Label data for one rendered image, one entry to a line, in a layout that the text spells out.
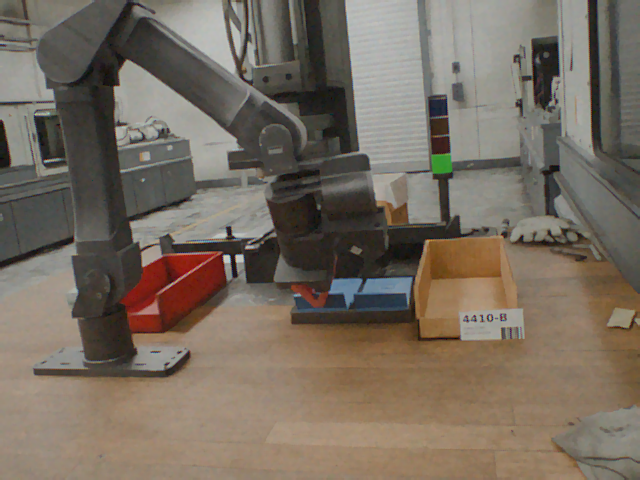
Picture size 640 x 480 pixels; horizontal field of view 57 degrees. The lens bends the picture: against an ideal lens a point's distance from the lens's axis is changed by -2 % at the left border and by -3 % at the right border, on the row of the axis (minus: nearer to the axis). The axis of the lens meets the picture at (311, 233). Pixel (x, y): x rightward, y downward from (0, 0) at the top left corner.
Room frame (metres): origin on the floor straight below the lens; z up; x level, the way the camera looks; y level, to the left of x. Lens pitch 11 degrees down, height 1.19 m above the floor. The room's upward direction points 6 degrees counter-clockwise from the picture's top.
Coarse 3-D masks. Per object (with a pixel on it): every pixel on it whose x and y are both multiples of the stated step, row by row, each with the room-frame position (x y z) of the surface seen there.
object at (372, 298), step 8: (368, 280) 0.91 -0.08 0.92; (376, 280) 0.90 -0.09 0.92; (384, 280) 0.90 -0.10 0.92; (392, 280) 0.90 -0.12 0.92; (400, 280) 0.89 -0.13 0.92; (408, 280) 0.89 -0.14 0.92; (368, 288) 0.87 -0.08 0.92; (376, 288) 0.86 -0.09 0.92; (400, 288) 0.85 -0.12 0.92; (408, 288) 0.85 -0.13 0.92; (360, 296) 0.77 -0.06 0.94; (368, 296) 0.77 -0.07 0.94; (376, 296) 0.76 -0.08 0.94; (384, 296) 0.76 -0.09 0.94; (392, 296) 0.76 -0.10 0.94; (400, 296) 0.76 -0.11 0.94; (408, 296) 0.81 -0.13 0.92; (360, 304) 0.78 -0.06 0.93; (368, 304) 0.77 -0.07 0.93; (376, 304) 0.77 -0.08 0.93; (384, 304) 0.77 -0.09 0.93; (392, 304) 0.77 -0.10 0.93; (400, 304) 0.77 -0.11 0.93
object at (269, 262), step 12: (336, 240) 1.01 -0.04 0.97; (264, 252) 1.04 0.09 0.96; (276, 252) 1.04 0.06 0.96; (336, 252) 1.01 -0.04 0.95; (348, 252) 1.00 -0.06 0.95; (252, 264) 1.05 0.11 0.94; (264, 264) 1.04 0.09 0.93; (276, 264) 1.04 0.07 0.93; (336, 264) 1.01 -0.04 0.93; (348, 264) 1.01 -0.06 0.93; (360, 264) 1.06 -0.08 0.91; (252, 276) 1.05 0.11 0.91; (264, 276) 1.04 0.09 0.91; (336, 276) 1.01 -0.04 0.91; (348, 276) 1.01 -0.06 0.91
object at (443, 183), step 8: (432, 96) 1.14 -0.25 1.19; (440, 96) 1.14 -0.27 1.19; (440, 176) 1.14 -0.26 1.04; (448, 176) 1.14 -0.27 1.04; (440, 184) 1.15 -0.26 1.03; (448, 184) 1.15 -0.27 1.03; (440, 192) 1.15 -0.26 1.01; (448, 192) 1.15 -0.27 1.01; (440, 200) 1.15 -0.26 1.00; (448, 200) 1.15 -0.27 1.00; (440, 208) 1.15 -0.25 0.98; (448, 208) 1.15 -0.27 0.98; (440, 216) 1.16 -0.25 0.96; (448, 216) 1.15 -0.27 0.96; (448, 224) 1.15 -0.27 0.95
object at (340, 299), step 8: (336, 280) 0.93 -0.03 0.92; (344, 280) 0.92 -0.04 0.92; (352, 280) 0.92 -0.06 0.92; (344, 288) 0.88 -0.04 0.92; (352, 288) 0.88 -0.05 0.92; (296, 296) 0.79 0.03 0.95; (328, 296) 0.78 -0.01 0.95; (336, 296) 0.78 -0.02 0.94; (344, 296) 0.78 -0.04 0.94; (296, 304) 0.80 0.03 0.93; (304, 304) 0.80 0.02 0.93; (328, 304) 0.79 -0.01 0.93; (336, 304) 0.79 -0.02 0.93; (344, 304) 0.79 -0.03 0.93
